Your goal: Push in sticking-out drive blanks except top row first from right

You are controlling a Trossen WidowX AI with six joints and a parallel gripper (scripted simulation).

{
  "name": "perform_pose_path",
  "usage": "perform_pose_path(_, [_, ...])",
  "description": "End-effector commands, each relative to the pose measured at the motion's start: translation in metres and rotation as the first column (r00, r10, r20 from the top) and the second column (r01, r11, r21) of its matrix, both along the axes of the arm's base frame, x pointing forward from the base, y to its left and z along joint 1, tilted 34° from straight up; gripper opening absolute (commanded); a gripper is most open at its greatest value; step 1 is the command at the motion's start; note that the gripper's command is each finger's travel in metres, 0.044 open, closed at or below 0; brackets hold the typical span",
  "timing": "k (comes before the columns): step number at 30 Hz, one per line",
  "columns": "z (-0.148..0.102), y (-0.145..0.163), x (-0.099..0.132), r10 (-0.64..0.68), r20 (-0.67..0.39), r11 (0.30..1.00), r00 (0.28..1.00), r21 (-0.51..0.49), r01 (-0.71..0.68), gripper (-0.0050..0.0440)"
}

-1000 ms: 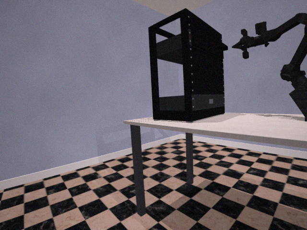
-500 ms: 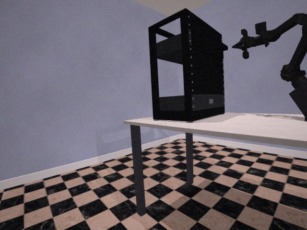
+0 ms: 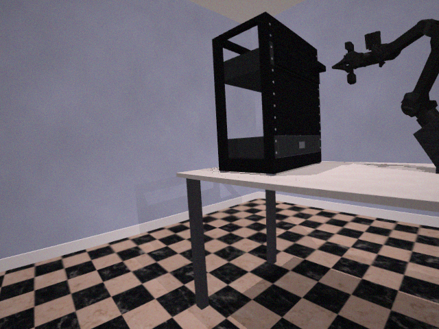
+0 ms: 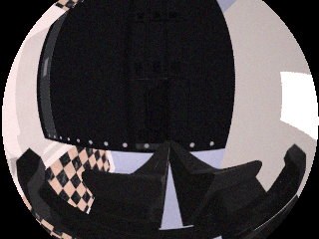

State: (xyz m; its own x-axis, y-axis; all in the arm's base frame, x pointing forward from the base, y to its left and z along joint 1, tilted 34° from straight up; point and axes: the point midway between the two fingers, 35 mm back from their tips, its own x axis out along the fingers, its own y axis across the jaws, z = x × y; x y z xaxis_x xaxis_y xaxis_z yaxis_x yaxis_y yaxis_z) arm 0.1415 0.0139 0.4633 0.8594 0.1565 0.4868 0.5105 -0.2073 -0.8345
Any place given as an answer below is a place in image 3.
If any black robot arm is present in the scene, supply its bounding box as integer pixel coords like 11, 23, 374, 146
346, 19, 439, 127

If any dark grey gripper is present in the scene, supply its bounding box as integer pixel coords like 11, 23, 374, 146
332, 41, 368, 84

